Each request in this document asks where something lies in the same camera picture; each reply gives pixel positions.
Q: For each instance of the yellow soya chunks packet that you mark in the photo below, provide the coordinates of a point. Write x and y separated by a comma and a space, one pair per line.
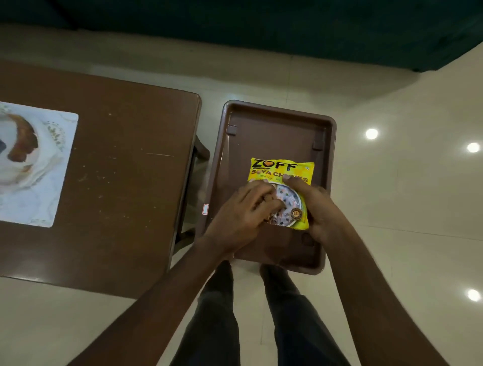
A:
279, 167

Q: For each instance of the person's left forearm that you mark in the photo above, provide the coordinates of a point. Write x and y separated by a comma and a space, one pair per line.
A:
151, 309

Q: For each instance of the person's left hand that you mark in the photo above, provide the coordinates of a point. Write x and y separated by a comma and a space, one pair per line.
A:
237, 222

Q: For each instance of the brown wooden table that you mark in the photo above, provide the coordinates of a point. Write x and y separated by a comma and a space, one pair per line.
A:
124, 169

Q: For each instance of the person's right forearm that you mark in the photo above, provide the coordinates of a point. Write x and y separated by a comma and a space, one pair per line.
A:
377, 301

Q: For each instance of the green fabric sofa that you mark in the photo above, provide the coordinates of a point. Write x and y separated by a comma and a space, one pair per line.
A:
264, 26

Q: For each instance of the person's dark trousers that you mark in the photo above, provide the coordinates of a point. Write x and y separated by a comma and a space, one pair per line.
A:
294, 320

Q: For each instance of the white tissue napkin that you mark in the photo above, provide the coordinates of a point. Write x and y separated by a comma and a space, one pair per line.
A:
47, 162

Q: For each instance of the oval leaf-print platter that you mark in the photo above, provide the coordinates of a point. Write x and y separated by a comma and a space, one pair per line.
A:
24, 139

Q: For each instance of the person's right hand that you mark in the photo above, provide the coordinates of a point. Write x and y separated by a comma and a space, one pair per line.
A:
324, 215

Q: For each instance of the white gold placemat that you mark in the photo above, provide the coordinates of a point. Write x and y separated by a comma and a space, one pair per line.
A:
30, 209

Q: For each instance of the brown plastic tray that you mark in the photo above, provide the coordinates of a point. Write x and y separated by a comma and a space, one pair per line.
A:
275, 135

